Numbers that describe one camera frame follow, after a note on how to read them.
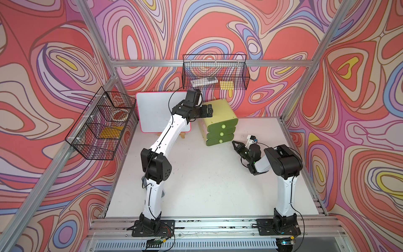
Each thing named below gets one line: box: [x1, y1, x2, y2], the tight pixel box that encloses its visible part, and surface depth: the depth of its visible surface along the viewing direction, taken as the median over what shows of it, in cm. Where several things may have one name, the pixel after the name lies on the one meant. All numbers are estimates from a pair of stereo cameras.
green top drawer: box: [207, 118, 239, 133], surface depth 92 cm
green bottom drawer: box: [206, 133, 235, 146], surface depth 103 cm
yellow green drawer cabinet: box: [198, 98, 239, 146], surface depth 96 cm
